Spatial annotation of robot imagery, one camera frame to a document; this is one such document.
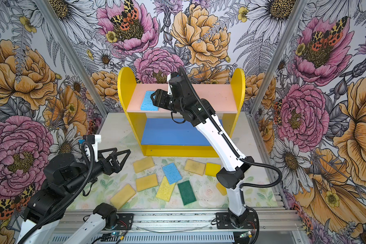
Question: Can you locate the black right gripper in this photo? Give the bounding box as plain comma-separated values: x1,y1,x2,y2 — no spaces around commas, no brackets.
150,88,185,113

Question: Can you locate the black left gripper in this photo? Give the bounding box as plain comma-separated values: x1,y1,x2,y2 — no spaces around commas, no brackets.
66,147,132,193

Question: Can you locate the light blue sponge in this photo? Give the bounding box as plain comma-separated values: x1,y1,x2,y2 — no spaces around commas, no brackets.
140,91,159,112

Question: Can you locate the green scouring sponge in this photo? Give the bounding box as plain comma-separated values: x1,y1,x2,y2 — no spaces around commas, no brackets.
178,181,196,205

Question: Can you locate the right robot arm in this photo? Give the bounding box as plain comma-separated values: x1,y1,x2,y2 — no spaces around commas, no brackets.
151,72,249,228

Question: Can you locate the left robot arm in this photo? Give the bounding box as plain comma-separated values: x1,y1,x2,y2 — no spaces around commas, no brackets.
17,147,131,244

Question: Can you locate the yellow shelf with coloured boards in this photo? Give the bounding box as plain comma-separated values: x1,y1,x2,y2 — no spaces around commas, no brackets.
117,66,246,158

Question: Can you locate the tan yellow sponge upper left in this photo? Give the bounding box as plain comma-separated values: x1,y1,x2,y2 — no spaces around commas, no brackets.
133,157,155,173

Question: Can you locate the tan yellow sponge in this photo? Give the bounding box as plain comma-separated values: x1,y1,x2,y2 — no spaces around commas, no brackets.
133,157,155,173
135,174,159,192
110,184,136,209

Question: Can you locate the tan yellow sponge middle left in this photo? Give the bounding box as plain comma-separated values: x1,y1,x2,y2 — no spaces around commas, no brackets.
135,174,159,192

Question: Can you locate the tan yellow sponge lower left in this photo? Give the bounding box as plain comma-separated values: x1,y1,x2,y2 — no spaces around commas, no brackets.
110,184,136,209

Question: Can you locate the speckled yellow sponge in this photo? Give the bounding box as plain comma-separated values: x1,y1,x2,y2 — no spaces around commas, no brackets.
156,177,175,202

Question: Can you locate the tan sponge right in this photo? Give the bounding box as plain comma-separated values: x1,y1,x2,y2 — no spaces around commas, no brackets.
184,159,206,175

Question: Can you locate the bright yellow square sponge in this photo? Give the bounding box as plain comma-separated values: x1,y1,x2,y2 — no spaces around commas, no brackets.
205,163,221,177

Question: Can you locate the yellow sponge far right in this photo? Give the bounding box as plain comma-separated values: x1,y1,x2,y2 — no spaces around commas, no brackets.
216,183,227,196

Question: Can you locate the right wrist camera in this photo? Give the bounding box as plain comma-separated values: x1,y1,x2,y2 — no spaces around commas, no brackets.
167,72,179,95

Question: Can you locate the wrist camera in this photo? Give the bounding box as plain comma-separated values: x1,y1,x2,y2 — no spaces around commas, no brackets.
78,134,102,155
167,72,179,95

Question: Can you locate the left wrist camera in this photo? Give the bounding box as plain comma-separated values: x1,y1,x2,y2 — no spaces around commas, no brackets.
78,134,102,155

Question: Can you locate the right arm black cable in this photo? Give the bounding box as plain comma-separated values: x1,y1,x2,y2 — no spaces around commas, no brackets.
178,66,283,189

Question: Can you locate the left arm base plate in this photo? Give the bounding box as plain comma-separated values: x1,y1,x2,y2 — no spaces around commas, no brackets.
98,213,134,232

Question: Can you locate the left aluminium frame post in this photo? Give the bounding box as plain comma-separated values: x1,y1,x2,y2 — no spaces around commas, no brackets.
36,1,109,117

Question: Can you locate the aluminium frame post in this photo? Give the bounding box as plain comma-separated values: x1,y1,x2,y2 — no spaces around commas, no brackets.
249,0,308,117
36,1,109,117

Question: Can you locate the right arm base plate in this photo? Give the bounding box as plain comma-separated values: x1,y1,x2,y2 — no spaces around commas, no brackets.
216,212,258,229

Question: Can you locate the right aluminium frame post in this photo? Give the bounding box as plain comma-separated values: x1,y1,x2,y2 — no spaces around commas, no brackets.
249,0,308,117

